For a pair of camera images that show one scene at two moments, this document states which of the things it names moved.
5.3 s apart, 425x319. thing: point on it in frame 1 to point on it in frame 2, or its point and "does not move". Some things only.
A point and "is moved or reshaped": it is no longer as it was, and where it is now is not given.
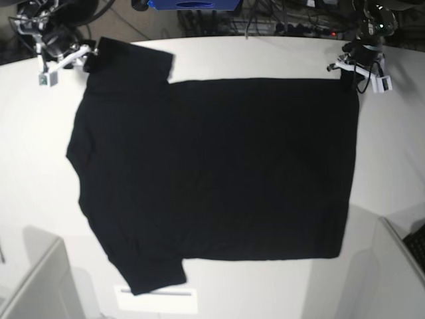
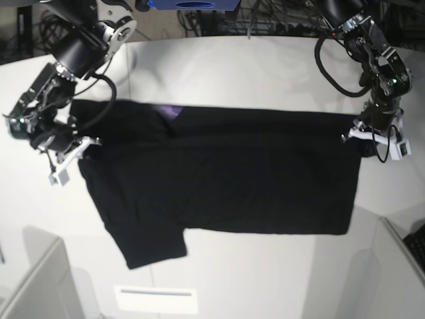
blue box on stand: (196, 5) does not move
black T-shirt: (248, 169) is moved or reshaped
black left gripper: (56, 41) to (60, 137)
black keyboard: (416, 242) does not move
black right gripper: (362, 54) to (378, 113)
